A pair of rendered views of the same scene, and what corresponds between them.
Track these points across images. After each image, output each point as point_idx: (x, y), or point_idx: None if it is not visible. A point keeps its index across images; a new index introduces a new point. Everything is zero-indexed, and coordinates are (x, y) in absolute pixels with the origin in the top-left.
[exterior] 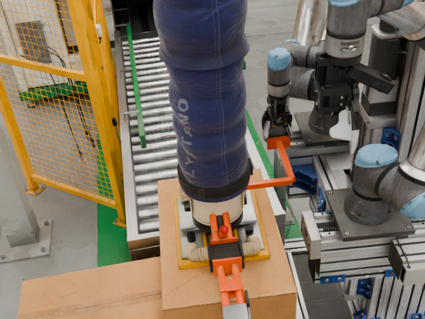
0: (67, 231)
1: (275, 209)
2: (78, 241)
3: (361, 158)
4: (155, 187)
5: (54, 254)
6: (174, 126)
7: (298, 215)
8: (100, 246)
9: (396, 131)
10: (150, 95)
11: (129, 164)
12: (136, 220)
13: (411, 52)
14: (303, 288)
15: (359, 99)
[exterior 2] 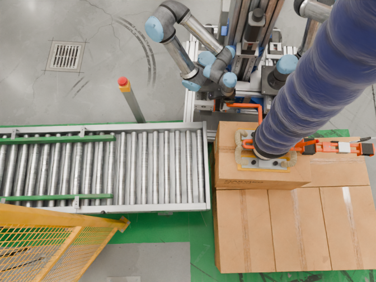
0: (121, 264)
1: (200, 125)
2: (132, 256)
3: (291, 70)
4: (157, 191)
5: (140, 272)
6: (288, 147)
7: (146, 119)
8: (141, 240)
9: (261, 48)
10: (41, 187)
11: (136, 206)
12: (192, 203)
13: (269, 17)
14: (215, 129)
15: (43, 49)
